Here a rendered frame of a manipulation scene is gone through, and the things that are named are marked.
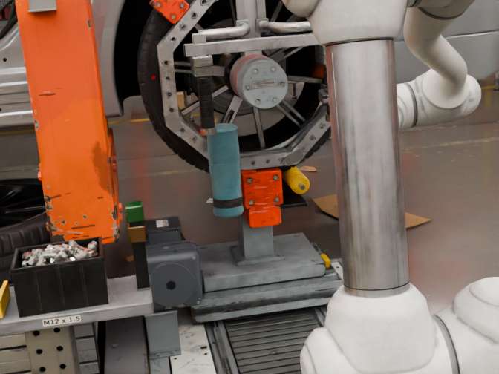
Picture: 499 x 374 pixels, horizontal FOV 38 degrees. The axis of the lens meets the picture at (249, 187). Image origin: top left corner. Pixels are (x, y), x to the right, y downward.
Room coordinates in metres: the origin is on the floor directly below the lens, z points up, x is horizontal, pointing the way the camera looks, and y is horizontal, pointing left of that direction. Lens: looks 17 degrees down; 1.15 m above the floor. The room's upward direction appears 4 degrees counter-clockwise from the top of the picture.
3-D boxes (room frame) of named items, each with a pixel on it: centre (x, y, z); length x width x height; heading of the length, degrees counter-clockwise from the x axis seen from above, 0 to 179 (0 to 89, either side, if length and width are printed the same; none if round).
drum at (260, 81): (2.02, -0.05, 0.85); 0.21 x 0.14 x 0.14; 9
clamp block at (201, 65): (1.87, 0.10, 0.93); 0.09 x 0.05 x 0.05; 9
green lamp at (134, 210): (1.55, 0.27, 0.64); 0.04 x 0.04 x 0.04; 9
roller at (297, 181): (2.21, -0.14, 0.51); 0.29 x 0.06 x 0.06; 9
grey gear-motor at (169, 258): (2.05, 0.27, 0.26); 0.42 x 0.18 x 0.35; 9
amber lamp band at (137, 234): (1.55, 0.27, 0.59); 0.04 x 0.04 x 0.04; 9
